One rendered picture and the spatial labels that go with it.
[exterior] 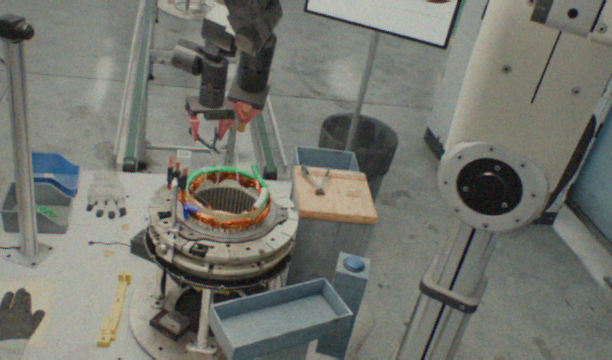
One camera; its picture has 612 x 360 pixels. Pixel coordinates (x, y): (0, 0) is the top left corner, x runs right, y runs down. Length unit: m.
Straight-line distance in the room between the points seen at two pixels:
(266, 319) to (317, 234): 0.35
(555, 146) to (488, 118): 0.10
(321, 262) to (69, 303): 0.61
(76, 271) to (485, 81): 1.14
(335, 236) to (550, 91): 0.78
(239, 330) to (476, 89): 0.61
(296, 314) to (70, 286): 0.63
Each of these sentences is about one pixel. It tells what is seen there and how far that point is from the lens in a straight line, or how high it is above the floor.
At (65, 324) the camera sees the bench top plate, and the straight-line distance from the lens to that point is 1.53.
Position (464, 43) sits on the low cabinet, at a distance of 4.02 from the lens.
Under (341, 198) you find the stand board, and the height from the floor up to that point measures 1.06.
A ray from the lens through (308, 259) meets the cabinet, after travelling 1.54.
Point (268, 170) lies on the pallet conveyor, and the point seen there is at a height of 0.75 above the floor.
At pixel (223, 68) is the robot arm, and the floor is 1.36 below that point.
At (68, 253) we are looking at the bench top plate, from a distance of 1.71.
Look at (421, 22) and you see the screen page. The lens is 2.18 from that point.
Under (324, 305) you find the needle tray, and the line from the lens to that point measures 1.26.
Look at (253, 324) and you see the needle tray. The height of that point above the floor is 1.03.
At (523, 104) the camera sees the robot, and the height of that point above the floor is 1.58.
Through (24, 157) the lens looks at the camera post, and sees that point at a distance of 1.53.
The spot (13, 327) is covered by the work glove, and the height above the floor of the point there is 0.80.
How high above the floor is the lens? 1.87
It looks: 31 degrees down
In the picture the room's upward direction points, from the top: 12 degrees clockwise
